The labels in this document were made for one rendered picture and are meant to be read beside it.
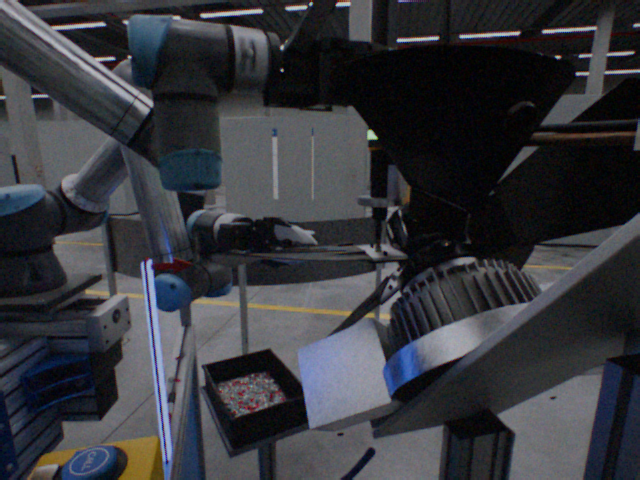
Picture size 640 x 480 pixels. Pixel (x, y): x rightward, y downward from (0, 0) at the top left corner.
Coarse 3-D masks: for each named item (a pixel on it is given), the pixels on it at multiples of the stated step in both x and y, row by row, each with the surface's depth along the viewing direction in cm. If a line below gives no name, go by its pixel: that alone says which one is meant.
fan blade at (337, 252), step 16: (224, 256) 52; (240, 256) 47; (256, 256) 47; (272, 256) 49; (288, 256) 51; (304, 256) 52; (320, 256) 53; (336, 256) 54; (352, 256) 55; (368, 256) 56
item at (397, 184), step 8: (392, 168) 55; (392, 176) 55; (400, 176) 55; (392, 184) 56; (400, 184) 56; (392, 192) 56; (400, 192) 56; (360, 200) 58; (368, 200) 57; (376, 200) 56; (384, 200) 56; (392, 200) 56; (400, 200) 57
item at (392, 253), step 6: (360, 246) 64; (366, 246) 64; (384, 246) 64; (390, 246) 63; (372, 252) 60; (378, 252) 60; (390, 252) 60; (396, 252) 60; (402, 252) 59; (378, 258) 56; (384, 258) 57; (390, 258) 57; (396, 258) 57; (402, 258) 57
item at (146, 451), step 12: (108, 444) 35; (120, 444) 35; (132, 444) 35; (144, 444) 35; (156, 444) 35; (48, 456) 33; (60, 456) 33; (72, 456) 33; (120, 456) 33; (132, 456) 33; (144, 456) 33; (156, 456) 34; (120, 468) 32; (132, 468) 32; (144, 468) 32; (156, 468) 33
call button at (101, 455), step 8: (88, 448) 33; (96, 448) 33; (104, 448) 33; (112, 448) 33; (80, 456) 32; (88, 456) 32; (96, 456) 32; (104, 456) 32; (112, 456) 32; (72, 464) 31; (80, 464) 31; (88, 464) 31; (96, 464) 31; (104, 464) 31; (112, 464) 31; (64, 472) 30; (72, 472) 30; (80, 472) 30; (88, 472) 30; (96, 472) 30; (104, 472) 30; (112, 472) 31
